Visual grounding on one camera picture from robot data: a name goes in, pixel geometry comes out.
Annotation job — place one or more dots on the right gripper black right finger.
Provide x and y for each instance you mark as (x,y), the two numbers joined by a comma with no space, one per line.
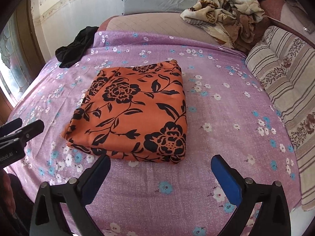
(273,217)

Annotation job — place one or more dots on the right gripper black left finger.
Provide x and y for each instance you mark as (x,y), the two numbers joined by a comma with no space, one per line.
(47,215)

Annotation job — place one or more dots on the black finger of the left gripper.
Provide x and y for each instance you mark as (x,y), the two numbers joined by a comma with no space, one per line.
(10,127)
(24,134)

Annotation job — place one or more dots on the orange black floral garment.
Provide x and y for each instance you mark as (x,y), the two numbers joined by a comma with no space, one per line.
(133,113)

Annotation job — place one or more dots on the person's left hand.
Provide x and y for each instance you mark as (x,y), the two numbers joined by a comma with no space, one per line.
(7,192)

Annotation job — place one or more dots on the stained glass window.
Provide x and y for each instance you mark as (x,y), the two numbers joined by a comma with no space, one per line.
(15,77)

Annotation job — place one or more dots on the black crumpled garment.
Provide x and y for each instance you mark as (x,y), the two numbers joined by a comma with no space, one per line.
(72,53)

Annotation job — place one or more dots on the striped floral folded quilt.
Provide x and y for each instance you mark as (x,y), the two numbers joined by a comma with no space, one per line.
(283,64)

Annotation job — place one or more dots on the pink beige quilted mattress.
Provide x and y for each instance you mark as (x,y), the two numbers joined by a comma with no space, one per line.
(164,23)

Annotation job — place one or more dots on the grey brown garment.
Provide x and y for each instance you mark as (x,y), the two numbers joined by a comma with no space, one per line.
(300,13)

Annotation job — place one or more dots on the beige brown floral blanket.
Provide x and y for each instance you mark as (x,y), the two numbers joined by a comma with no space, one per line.
(235,24)

